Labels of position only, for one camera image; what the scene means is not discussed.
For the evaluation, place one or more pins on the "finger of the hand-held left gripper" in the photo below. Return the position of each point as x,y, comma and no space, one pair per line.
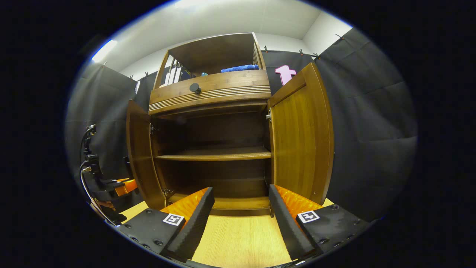
126,186

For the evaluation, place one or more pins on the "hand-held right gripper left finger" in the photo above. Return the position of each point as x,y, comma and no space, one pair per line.
195,223

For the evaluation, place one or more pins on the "silver door hinge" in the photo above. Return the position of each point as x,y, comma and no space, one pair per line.
152,129
167,191
268,116

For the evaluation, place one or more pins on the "wooden ribbed cabinet drawer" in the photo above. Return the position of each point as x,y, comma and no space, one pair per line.
223,87

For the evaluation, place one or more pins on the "wooden inner cabinet shelf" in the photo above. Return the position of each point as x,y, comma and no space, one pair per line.
219,153

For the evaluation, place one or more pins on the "blue folded towel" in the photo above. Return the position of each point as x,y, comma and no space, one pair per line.
240,68

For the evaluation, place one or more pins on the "wide ceiling light panel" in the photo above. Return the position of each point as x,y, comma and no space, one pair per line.
219,3

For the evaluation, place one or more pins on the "long ceiling light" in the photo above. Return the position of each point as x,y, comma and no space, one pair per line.
104,50

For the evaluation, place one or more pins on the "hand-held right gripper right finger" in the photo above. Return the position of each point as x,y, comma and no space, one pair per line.
284,223

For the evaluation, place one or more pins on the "wooden cabinet door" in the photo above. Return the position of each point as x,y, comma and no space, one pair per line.
140,156
301,137

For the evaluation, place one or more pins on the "wooden double-door shoe cabinet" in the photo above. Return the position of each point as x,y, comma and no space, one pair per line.
223,96

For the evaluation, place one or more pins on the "round black drawer knob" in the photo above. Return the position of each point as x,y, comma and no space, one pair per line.
195,88

